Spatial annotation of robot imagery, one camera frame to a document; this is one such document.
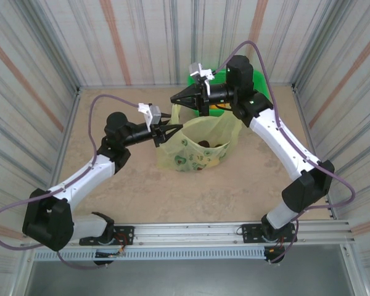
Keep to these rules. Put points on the dark purple fake fruit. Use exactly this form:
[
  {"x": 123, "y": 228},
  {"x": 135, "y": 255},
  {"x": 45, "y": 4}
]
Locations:
[
  {"x": 218, "y": 145},
  {"x": 204, "y": 143}
]

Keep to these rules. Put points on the aluminium mounting rail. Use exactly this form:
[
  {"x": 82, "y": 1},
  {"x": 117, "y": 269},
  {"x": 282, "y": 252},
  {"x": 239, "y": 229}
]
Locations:
[{"x": 188, "y": 231}]

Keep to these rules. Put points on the grey metal panel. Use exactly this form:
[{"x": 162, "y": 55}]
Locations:
[{"x": 188, "y": 280}]

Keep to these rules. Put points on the small circuit board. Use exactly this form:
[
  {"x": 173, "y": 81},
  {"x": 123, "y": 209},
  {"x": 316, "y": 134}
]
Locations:
[{"x": 108, "y": 254}]

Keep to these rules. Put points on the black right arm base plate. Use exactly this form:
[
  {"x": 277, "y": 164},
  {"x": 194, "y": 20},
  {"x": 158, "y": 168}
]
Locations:
[{"x": 249, "y": 231}]

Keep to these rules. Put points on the yellow avocado print plastic bag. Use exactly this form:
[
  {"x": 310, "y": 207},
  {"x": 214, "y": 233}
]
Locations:
[{"x": 197, "y": 154}]

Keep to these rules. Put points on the green plastic basket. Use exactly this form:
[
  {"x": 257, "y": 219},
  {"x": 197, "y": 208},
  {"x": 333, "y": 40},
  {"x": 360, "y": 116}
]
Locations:
[{"x": 259, "y": 83}]

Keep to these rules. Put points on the aluminium table side rail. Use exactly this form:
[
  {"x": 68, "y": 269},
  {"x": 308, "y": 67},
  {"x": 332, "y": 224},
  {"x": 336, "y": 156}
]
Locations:
[
  {"x": 70, "y": 118},
  {"x": 299, "y": 101}
]

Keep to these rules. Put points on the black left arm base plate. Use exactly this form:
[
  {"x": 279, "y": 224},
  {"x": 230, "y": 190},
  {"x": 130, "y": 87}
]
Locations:
[{"x": 124, "y": 231}]

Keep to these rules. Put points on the fake orange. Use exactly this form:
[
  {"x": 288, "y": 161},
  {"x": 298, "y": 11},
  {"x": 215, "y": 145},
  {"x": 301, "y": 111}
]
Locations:
[{"x": 218, "y": 106}]

